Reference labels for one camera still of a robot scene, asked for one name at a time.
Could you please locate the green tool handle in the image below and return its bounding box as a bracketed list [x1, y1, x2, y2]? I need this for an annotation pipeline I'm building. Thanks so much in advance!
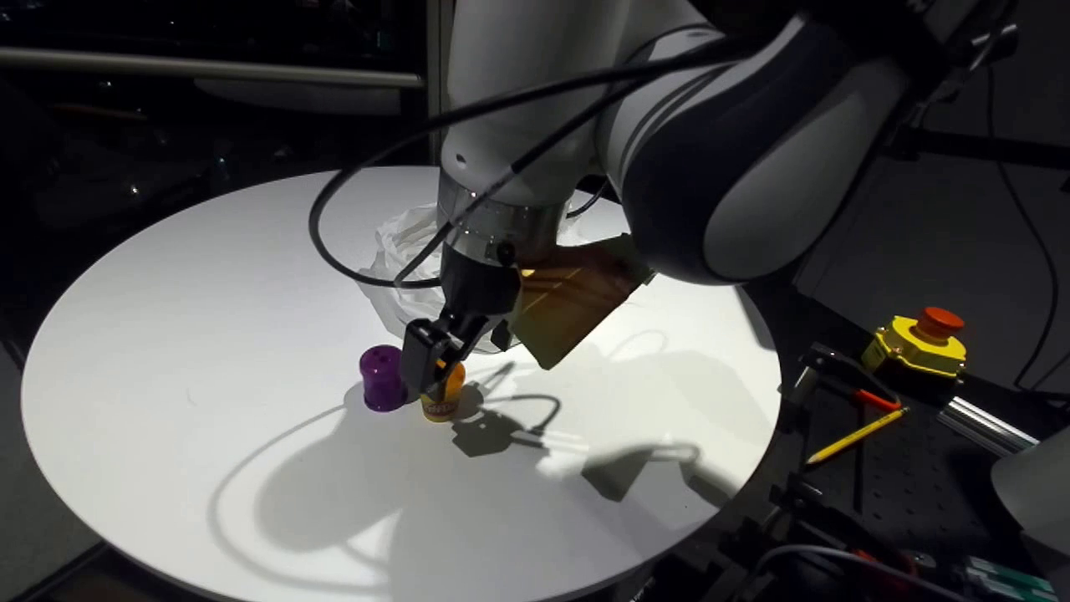
[959, 554, 1060, 602]

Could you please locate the horizontal metal window rail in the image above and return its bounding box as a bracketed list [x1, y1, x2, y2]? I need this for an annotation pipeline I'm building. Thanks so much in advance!
[0, 42, 431, 101]

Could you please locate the purple play dough tub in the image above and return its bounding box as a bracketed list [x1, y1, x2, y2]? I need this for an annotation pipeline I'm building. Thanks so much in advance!
[359, 341, 413, 416]

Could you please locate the yellow wrist mount plate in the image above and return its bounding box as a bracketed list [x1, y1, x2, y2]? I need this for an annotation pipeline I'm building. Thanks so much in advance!
[507, 243, 651, 376]

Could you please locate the grey floor cable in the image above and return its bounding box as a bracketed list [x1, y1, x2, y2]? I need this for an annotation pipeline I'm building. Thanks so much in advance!
[754, 543, 978, 602]

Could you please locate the silver metal cylinder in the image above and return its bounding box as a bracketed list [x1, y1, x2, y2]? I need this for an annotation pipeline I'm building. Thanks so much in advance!
[935, 393, 1044, 454]

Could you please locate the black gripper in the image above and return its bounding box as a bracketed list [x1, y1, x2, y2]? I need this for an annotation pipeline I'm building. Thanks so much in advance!
[397, 240, 530, 405]

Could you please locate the yellow pencil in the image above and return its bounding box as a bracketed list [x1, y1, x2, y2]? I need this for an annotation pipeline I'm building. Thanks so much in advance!
[803, 405, 914, 469]

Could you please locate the white rounded cover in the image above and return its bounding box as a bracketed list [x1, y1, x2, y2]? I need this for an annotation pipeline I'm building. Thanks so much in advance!
[986, 426, 1070, 558]

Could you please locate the grey window frame pillar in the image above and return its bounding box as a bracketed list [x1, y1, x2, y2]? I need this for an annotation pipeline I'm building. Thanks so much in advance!
[425, 0, 457, 168]

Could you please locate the yellow lid play dough tub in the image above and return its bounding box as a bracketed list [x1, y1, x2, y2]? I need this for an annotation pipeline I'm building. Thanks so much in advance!
[418, 358, 472, 422]

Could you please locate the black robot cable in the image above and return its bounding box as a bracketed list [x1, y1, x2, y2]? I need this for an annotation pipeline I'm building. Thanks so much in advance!
[304, 40, 774, 294]

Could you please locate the red handled tool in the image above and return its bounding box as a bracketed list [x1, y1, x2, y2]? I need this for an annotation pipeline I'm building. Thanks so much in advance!
[850, 384, 908, 422]

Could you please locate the yellow emergency stop red button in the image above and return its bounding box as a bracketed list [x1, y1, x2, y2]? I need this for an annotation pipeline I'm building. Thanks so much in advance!
[860, 303, 975, 380]

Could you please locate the thin black hanging cable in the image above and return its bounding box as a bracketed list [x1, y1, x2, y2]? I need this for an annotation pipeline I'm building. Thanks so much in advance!
[982, 65, 1065, 388]

